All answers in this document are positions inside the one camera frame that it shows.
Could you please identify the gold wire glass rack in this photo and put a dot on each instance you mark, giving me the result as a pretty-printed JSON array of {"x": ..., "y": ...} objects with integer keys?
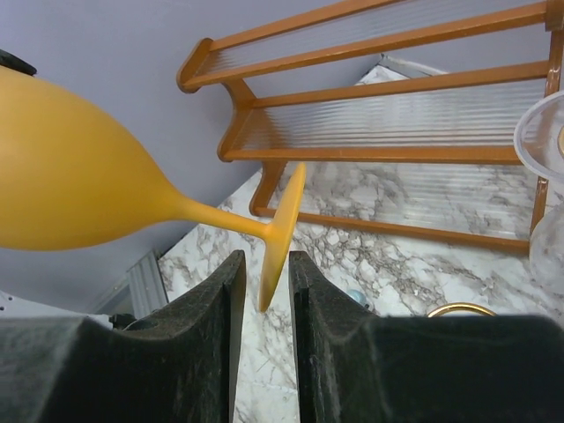
[{"x": 462, "y": 310}]

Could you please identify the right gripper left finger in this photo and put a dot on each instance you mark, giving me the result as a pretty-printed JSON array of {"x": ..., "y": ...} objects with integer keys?
[{"x": 178, "y": 364}]

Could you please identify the wooden shelf rack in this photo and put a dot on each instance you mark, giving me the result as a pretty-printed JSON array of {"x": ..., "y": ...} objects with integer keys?
[{"x": 462, "y": 118}]

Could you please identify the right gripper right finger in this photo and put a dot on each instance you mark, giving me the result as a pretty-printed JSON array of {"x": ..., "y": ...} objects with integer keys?
[{"x": 355, "y": 366}]

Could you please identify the orange plastic goblet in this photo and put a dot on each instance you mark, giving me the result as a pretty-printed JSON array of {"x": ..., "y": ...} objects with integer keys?
[{"x": 73, "y": 177}]

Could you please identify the light blue nail file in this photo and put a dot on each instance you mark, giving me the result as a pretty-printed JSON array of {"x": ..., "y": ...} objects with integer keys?
[{"x": 359, "y": 297}]

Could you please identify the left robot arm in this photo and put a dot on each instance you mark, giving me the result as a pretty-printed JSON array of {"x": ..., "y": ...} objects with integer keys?
[{"x": 10, "y": 61}]

